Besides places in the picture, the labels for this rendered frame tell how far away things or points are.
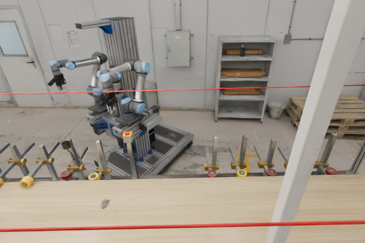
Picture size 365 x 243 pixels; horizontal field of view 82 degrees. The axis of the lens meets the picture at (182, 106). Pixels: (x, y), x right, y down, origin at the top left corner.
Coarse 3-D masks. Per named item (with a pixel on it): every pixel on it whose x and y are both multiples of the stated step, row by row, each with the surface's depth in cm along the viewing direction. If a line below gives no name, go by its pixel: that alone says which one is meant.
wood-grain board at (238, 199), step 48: (0, 192) 165; (48, 192) 164; (96, 192) 163; (144, 192) 162; (192, 192) 161; (240, 192) 160; (336, 192) 158; (0, 240) 133; (48, 240) 132; (96, 240) 131; (144, 240) 130; (192, 240) 130; (240, 240) 129; (288, 240) 128; (336, 240) 128
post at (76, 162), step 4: (68, 140) 177; (72, 144) 182; (72, 148) 181; (72, 152) 183; (76, 156) 187; (72, 160) 187; (76, 160) 187; (76, 164) 189; (80, 172) 194; (80, 176) 197
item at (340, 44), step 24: (336, 0) 43; (360, 0) 40; (336, 24) 44; (360, 24) 42; (336, 48) 44; (336, 72) 47; (312, 96) 52; (336, 96) 49; (312, 120) 53; (312, 144) 56; (288, 168) 65; (312, 168) 60; (288, 192) 66; (288, 216) 71
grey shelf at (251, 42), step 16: (224, 48) 384; (240, 48) 382; (256, 48) 380; (272, 48) 352; (224, 64) 398; (240, 64) 396; (256, 64) 394; (272, 64) 348; (224, 80) 368; (240, 80) 366; (256, 80) 364; (224, 96) 393; (240, 96) 392; (256, 96) 390; (224, 112) 416; (240, 112) 414; (256, 112) 412
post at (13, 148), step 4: (12, 144) 181; (12, 148) 180; (16, 148) 184; (12, 152) 182; (16, 152) 183; (16, 156) 184; (20, 156) 188; (16, 160) 186; (24, 164) 192; (20, 168) 191; (24, 168) 192; (24, 172) 194; (28, 172) 197
